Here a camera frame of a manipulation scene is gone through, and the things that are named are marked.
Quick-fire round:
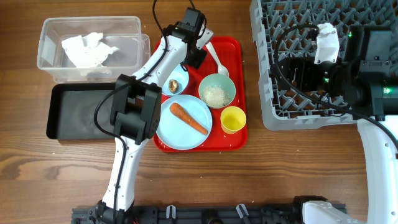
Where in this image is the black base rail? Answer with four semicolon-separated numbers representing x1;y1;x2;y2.
71;204;303;224

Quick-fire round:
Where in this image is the white plastic spoon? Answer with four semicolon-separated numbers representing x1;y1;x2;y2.
206;42;229;77

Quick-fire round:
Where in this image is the brown mushroom piece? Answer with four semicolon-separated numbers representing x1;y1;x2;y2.
169;79;179;93

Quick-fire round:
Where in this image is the clear plastic bin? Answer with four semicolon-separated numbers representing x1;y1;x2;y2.
37;16;150;83

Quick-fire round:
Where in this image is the green bowl with rice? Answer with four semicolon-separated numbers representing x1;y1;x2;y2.
198;73;236;109

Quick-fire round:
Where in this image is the yellow cup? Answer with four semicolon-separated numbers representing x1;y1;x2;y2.
220;106;246;134

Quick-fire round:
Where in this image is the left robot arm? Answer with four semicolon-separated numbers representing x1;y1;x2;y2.
91;7;213;223

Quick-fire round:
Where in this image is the orange carrot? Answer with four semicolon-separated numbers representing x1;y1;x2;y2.
170;103;208;135

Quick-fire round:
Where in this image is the black cable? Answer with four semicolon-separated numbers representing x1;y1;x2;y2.
273;24;398;150
93;0;200;218

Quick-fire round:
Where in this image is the red serving tray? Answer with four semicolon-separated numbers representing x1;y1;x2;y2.
153;37;248;152

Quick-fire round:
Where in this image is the right black cable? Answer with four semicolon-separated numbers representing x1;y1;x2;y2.
273;24;398;150

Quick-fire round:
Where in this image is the light blue plate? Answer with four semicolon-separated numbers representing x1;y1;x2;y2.
156;95;213;150

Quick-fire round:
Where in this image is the black tray bin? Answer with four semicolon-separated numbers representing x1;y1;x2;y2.
46;83;114;140

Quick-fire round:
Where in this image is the white napkin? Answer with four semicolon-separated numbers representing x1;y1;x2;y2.
62;32;119;68

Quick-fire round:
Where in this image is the small blue bowl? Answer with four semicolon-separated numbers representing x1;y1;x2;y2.
162;65;190;96

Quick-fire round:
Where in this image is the left black cable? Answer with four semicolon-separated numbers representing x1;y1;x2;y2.
93;0;200;218

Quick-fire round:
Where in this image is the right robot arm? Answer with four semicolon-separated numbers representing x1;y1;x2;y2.
272;23;397;223

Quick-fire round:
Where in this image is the grey dishwasher rack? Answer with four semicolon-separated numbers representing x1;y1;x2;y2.
249;0;397;131

